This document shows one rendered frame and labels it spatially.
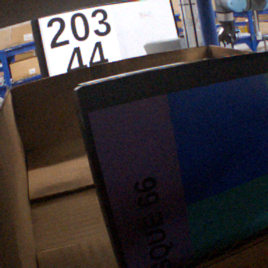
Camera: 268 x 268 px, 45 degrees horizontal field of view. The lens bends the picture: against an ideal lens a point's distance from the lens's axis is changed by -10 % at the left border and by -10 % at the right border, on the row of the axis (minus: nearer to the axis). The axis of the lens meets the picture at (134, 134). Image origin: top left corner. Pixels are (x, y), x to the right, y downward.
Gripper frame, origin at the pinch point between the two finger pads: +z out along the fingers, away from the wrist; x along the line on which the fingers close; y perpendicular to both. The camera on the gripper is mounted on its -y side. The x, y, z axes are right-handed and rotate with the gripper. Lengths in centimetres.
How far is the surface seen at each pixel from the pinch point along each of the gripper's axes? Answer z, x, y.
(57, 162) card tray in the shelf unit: -33, -84, -122
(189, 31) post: -33, -46, -66
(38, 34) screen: -42, -37, -106
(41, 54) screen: -37, -38, -107
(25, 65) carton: 64, 432, 1
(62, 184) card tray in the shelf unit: -34, -90, -124
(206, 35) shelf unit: -41, -81, -93
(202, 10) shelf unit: -45, -80, -93
